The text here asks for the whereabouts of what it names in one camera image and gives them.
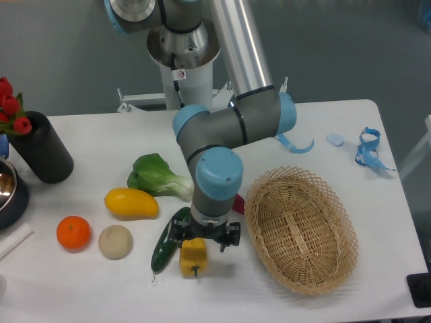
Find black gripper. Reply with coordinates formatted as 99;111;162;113
168;218;241;252

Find yellow bell pepper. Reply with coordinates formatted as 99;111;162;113
179;238;208;277

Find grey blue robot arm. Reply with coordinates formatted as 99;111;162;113
105;1;296;247

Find green cucumber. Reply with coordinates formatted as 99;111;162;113
150;207;190;275

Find purple sweet potato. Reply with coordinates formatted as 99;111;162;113
232;194;245;215

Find green bok choy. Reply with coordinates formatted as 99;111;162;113
127;153;194;201

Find yellow mango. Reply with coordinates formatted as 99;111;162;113
104;188;159;219

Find beige round bun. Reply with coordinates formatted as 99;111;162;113
98;225;133;260

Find woven wicker basket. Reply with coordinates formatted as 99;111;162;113
244;167;358;295

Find curved blue tape strip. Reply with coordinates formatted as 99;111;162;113
274;134;314;154

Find orange fruit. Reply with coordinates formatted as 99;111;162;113
56;215;92;250

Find small pale blue cap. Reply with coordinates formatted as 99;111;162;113
326;133;344;147

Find white flat strip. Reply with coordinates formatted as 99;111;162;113
1;223;34;258

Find black cylindrical vase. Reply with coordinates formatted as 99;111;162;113
7;111;74;184

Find tangled blue tape strip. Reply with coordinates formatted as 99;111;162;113
355;127;395;171

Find dark metal bowl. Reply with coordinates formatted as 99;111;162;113
1;157;29;230

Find black device at edge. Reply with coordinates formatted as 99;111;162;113
406;273;430;308

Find red tulip flowers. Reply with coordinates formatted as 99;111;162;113
1;77;32;136

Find white metal base frame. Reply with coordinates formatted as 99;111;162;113
116;77;290;114

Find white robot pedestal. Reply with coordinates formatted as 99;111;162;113
153;59;214;110

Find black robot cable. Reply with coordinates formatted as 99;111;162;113
170;52;187;110

